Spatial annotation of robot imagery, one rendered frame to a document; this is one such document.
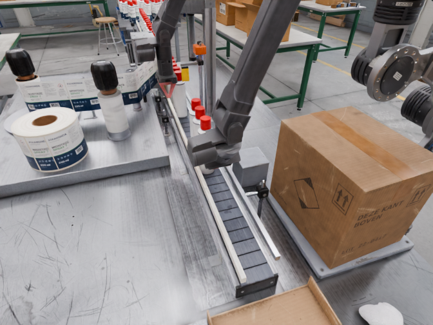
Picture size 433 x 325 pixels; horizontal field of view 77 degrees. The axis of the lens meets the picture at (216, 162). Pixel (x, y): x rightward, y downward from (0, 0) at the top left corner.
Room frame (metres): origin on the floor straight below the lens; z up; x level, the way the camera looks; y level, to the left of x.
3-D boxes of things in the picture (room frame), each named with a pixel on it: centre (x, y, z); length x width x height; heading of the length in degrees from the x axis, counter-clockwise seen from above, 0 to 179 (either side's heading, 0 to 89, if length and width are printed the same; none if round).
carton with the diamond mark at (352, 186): (0.56, -0.34, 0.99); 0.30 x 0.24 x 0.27; 21
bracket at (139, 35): (1.49, 0.38, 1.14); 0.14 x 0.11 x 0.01; 18
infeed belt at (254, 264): (1.11, 0.15, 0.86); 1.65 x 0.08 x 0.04; 18
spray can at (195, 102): (0.85, 0.07, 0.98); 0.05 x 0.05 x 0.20
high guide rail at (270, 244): (0.85, 0.03, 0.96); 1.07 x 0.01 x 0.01; 18
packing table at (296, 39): (3.75, -0.27, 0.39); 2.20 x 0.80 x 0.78; 22
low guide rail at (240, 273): (0.83, 0.10, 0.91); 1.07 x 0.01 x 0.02; 18
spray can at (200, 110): (0.79, 0.05, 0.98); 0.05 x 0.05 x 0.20
